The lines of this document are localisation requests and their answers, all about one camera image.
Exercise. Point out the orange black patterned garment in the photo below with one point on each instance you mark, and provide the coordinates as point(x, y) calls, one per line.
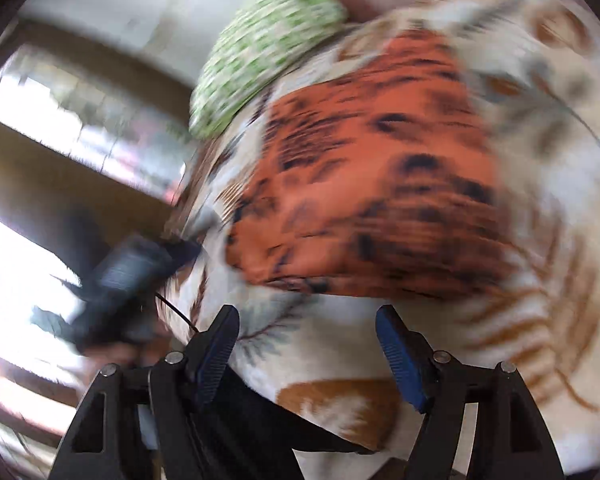
point(370, 185)

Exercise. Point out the white leaf printed blanket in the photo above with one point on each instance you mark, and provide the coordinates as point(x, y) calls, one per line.
point(530, 160)

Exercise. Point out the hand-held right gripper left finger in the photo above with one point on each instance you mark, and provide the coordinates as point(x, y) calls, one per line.
point(215, 360)

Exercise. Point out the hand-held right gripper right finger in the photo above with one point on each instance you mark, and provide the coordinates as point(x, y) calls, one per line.
point(400, 355)

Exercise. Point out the green white patterned pillow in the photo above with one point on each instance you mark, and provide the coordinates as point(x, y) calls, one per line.
point(260, 50)

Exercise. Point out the brown wooden window frame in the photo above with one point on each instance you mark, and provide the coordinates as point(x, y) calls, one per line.
point(55, 175)

